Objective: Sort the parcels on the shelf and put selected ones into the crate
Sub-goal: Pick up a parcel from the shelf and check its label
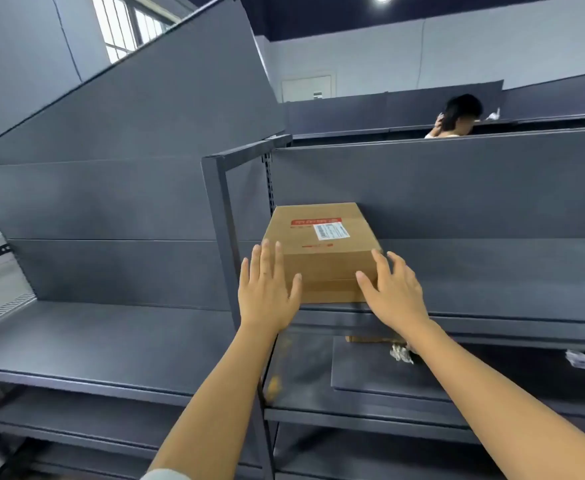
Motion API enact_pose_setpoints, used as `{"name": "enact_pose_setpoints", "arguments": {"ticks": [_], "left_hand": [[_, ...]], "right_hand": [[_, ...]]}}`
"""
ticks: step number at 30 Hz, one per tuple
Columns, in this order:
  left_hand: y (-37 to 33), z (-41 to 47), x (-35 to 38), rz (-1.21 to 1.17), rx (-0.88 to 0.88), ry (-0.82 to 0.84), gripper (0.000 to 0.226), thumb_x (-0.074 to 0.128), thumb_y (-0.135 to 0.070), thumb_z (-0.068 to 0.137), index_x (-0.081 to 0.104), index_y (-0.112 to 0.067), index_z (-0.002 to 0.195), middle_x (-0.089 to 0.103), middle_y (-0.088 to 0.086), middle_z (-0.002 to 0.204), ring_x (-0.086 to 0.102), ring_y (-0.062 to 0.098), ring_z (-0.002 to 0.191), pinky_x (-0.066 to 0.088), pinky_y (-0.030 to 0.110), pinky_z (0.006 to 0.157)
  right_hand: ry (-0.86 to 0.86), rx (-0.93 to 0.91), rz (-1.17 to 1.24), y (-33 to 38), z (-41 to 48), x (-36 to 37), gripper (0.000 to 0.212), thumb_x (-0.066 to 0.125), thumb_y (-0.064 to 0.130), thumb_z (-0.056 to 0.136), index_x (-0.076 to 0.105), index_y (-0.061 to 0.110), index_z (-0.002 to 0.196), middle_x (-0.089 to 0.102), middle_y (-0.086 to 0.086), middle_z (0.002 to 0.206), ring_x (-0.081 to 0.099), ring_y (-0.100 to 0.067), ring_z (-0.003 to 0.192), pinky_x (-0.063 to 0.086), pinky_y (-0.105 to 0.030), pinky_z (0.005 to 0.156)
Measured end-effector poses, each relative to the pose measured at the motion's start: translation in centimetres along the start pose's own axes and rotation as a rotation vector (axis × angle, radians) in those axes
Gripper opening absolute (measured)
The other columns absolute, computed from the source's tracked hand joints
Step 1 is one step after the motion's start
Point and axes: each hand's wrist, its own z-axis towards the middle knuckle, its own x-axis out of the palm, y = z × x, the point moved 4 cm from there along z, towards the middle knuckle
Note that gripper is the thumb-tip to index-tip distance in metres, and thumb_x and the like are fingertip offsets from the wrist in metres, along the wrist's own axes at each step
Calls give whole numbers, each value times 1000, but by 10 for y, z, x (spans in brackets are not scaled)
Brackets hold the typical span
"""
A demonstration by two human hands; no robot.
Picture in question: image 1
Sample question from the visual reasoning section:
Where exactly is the person's right hand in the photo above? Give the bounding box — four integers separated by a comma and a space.
354, 248, 431, 337

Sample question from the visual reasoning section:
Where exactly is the person's left hand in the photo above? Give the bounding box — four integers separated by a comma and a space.
238, 238, 304, 335

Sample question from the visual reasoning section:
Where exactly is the red logo cardboard box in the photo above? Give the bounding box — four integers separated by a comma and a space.
262, 203, 383, 304

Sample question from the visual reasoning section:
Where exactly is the person's left forearm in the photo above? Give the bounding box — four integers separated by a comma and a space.
145, 325, 281, 480

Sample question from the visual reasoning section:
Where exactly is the person's right forearm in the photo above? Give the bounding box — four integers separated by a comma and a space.
406, 319, 585, 480

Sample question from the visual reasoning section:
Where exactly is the grid pane window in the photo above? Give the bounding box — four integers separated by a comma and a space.
91, 0, 181, 63

